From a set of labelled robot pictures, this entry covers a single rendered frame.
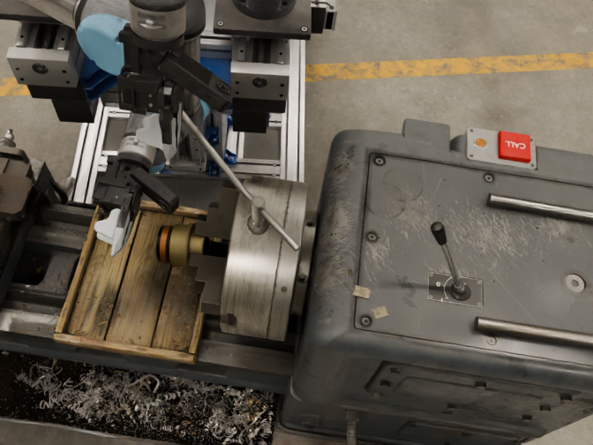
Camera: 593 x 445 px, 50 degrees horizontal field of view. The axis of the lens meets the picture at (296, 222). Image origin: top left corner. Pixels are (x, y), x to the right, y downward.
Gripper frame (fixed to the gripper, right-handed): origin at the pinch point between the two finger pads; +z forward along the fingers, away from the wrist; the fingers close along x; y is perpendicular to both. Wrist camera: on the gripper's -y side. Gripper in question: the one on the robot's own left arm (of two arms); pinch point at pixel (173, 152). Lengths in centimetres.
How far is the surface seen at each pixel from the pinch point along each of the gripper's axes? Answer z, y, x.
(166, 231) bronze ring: 24.8, 3.6, -8.2
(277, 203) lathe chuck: 12.3, -17.2, -6.7
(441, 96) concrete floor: 77, -78, -183
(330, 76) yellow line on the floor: 76, -26, -185
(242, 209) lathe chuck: 12.8, -11.2, -4.1
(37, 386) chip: 86, 38, -8
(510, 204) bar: 7, -58, -10
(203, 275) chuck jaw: 27.4, -5.4, -0.8
